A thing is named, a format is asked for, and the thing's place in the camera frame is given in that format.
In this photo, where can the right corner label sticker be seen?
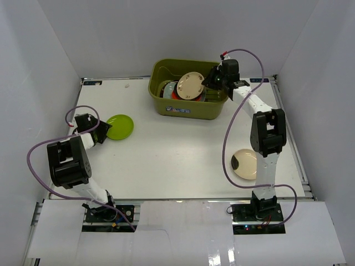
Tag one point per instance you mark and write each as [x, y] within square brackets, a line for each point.
[259, 80]

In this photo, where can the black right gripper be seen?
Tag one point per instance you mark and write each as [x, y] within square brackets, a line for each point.
[208, 81]

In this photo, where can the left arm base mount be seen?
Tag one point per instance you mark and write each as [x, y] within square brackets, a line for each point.
[109, 221]

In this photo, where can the lime green plate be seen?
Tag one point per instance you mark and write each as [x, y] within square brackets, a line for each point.
[121, 127]

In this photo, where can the left corner label sticker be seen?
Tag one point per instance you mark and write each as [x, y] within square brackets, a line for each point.
[92, 83]

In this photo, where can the cream floral plate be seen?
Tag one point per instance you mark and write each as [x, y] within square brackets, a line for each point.
[190, 87]

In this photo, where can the corner label sticker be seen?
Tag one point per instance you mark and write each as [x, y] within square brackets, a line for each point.
[259, 80]
[92, 83]

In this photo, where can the pale green rectangular dish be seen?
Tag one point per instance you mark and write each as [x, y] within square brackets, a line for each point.
[166, 92]

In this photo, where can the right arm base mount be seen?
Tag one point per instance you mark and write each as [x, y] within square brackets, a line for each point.
[245, 221]

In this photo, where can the cream plate with black mark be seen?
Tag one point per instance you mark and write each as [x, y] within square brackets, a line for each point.
[244, 164]

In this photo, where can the olive green plastic bin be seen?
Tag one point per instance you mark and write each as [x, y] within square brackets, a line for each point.
[167, 70]

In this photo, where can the orange plate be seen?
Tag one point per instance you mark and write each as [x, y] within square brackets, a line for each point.
[176, 97]

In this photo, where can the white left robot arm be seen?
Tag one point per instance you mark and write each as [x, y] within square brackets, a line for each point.
[69, 165]

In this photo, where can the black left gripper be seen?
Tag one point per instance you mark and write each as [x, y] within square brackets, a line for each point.
[100, 132]

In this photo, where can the black rimmed cream plate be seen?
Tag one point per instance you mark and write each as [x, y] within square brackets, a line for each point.
[166, 83]

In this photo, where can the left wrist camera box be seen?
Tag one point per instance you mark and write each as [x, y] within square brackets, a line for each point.
[75, 122]

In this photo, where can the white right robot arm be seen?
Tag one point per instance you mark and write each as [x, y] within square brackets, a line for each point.
[268, 131]

